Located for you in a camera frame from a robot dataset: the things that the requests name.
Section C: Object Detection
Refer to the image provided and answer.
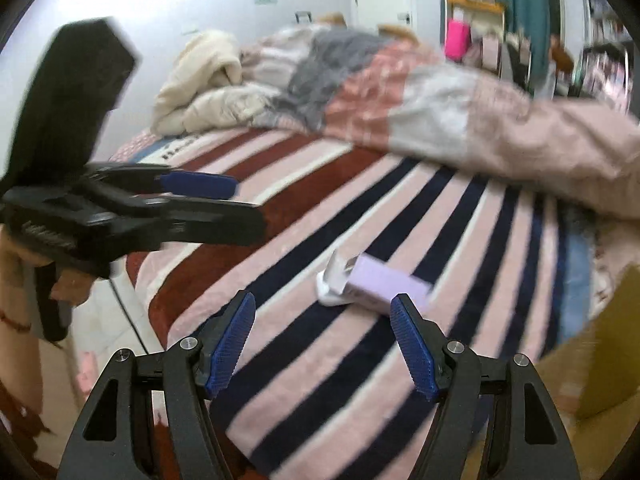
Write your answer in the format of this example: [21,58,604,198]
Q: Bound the brown plush on desk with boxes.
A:
[549,35,575,76]

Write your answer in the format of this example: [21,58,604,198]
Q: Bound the patchwork pink grey duvet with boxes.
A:
[241,24,639,219]

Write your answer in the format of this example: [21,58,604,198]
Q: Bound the cream fleece blanket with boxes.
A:
[150,30,276,136]

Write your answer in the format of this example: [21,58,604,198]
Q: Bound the dark bookshelf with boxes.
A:
[573,0,634,113]

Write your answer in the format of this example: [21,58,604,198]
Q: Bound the brown cardboard box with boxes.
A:
[536,266,639,479]

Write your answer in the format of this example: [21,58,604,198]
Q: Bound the bright pink bag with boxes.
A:
[444,20,471,62]

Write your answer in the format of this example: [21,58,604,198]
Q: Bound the purple rectangular box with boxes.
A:
[349,254,432,316]

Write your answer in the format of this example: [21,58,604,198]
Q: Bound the pink slipper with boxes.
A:
[76,351,100,400]

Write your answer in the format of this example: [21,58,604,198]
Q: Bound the striped fleece blanket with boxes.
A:
[117,130,593,479]

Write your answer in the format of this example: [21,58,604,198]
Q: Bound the yellow shelf unit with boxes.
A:
[442,0,506,47]

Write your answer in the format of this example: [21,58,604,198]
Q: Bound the person's left hand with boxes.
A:
[0,224,97,406]

